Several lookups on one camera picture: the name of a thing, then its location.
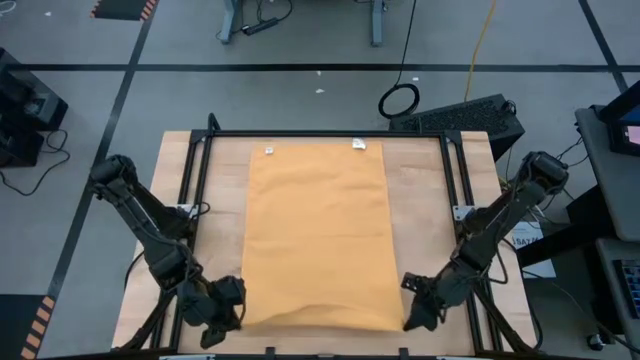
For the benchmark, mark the black equipment case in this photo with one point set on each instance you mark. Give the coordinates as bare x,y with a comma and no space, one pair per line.
25,110

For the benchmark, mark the laptop keyboard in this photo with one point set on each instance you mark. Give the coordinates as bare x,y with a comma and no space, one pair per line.
630,285

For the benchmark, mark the black hazard-striped mat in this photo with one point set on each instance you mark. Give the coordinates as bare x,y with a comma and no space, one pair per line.
122,9
20,330

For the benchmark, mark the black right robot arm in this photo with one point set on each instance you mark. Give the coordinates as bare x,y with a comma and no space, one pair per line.
500,220

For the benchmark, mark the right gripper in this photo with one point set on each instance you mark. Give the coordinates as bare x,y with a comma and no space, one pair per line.
445,290

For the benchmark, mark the grey desk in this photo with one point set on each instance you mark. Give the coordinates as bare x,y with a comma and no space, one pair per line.
606,280
615,190

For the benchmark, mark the yellow waffle-weave towel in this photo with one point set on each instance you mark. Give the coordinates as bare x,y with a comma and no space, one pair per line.
320,225

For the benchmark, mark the dark screen device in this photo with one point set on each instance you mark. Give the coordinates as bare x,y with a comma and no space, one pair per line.
625,125

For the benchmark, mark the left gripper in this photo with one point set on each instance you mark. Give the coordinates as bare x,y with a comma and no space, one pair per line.
200,305

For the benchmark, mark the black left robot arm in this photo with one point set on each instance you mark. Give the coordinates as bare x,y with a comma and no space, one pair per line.
145,220

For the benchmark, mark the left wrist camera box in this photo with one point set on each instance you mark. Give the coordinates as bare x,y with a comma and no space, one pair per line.
231,290

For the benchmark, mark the black caster wheel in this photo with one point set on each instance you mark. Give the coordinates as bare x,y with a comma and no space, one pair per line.
595,342

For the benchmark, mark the grey desk leg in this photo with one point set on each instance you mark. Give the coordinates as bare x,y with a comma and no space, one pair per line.
377,22
229,20

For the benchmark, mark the black aluminium table frame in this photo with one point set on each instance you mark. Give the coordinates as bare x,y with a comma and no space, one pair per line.
325,134

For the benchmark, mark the black computer tower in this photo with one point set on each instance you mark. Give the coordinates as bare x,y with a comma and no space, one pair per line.
460,117

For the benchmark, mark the black desk base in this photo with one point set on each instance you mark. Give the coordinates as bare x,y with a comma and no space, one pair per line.
560,245

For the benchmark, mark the white edge plate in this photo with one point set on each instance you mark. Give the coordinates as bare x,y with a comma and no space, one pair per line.
187,357

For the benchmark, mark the black power strip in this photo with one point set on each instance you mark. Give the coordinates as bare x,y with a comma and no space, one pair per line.
260,26

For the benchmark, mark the white paper sheet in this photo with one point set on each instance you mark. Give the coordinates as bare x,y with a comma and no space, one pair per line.
530,237

